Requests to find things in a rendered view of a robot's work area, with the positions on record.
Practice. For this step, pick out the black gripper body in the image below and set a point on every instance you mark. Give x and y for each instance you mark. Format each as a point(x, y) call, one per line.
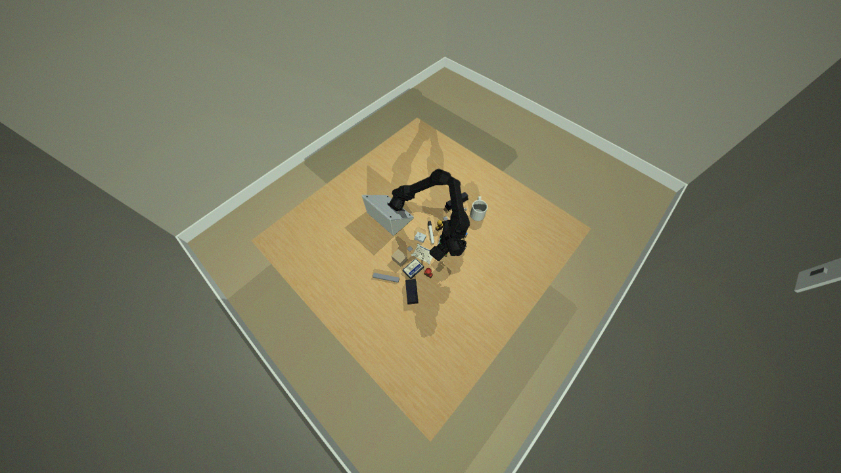
point(439, 253)

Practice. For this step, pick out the tan cube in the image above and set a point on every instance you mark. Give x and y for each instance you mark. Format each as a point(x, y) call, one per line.
point(399, 257)

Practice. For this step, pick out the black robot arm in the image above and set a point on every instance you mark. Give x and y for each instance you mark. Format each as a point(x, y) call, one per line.
point(458, 220)

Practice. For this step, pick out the white inspection card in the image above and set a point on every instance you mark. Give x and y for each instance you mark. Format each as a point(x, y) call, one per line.
point(422, 253)

